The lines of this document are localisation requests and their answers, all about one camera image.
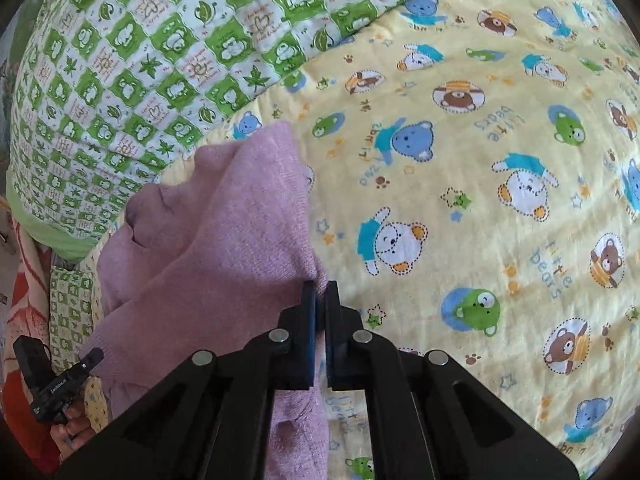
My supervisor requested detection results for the left hand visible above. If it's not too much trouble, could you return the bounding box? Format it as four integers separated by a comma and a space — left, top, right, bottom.
50, 400, 96, 462

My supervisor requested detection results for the green checkered small pillow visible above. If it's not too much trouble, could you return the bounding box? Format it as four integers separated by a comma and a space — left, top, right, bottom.
49, 266, 93, 373

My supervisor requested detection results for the green checkered print blanket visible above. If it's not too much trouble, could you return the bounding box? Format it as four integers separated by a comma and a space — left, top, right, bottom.
6, 0, 407, 260

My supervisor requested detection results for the red orange floral blanket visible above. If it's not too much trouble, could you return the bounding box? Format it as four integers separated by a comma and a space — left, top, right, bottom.
2, 222, 60, 474

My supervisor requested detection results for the yellow bear print quilt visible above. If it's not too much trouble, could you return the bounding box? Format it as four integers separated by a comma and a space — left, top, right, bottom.
152, 0, 639, 479

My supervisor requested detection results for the pink knit sweater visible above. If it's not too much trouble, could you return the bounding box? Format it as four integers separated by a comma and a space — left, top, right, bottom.
79, 120, 331, 480

